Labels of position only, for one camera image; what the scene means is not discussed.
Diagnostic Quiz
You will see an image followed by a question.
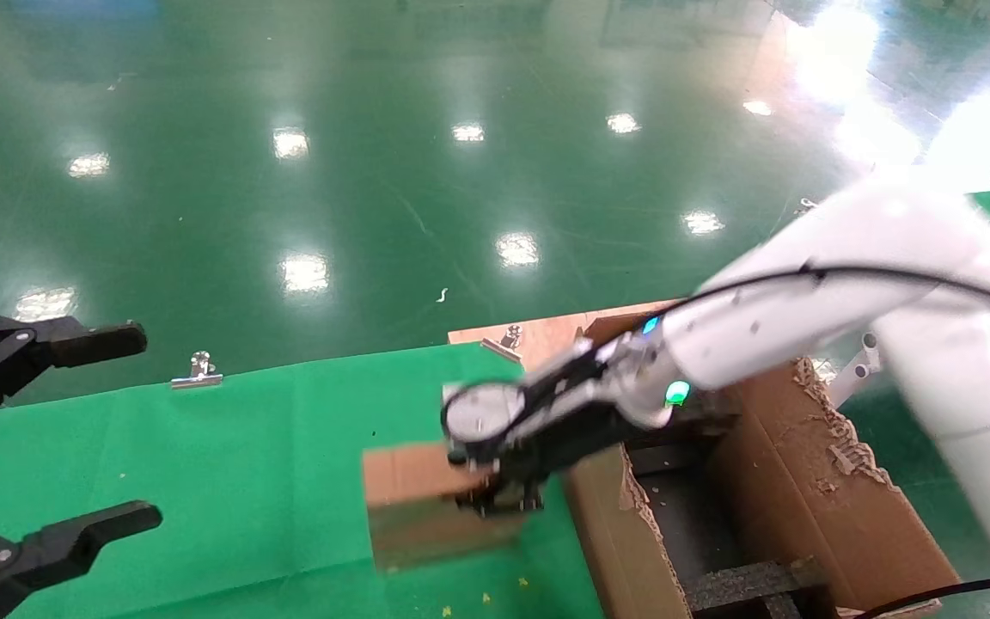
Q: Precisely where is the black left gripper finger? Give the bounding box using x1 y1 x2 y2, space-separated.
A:
0 501 163 619
0 314 149 431

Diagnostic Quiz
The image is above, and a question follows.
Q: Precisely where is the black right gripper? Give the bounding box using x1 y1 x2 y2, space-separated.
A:
446 340 669 519

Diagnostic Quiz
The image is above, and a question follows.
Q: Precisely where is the small brown cardboard box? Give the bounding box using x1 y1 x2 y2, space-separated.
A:
362 441 547 573

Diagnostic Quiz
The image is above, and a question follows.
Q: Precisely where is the large open cardboard carton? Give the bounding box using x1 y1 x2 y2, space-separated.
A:
562 311 964 619

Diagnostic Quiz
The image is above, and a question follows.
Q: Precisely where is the large green table cloth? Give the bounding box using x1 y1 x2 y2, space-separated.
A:
0 342 603 619

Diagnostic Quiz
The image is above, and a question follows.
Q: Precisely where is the black foam divider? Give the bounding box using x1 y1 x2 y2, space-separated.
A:
684 559 831 619

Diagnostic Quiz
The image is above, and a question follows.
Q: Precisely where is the thin black cable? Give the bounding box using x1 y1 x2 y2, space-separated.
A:
854 577 990 619

